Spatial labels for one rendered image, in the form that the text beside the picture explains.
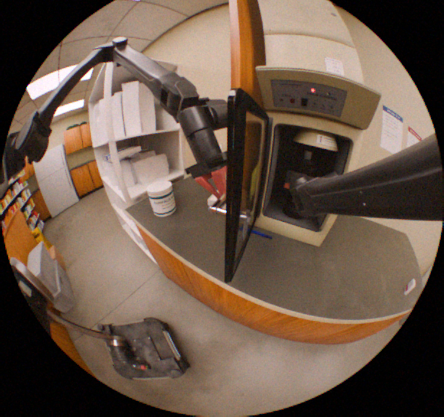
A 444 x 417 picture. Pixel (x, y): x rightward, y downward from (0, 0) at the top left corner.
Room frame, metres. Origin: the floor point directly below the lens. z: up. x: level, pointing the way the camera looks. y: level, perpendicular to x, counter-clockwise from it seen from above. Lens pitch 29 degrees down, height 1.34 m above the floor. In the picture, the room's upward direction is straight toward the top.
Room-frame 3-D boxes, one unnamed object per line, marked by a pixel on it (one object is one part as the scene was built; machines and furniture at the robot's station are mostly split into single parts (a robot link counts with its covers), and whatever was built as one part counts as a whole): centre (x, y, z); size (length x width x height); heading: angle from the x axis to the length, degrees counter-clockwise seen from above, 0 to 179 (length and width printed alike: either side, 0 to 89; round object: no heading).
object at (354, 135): (0.46, -0.34, 1.33); 0.32 x 0.25 x 0.77; 59
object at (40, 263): (-0.22, 2.01, 0.49); 0.60 x 0.42 x 0.33; 59
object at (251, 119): (0.28, -0.07, 1.19); 0.30 x 0.01 x 0.40; 155
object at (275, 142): (0.45, -0.34, 1.19); 0.26 x 0.24 x 0.35; 59
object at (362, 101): (0.30, -0.25, 1.46); 0.32 x 0.12 x 0.10; 59
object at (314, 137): (0.42, -0.34, 1.34); 0.18 x 0.18 x 0.05
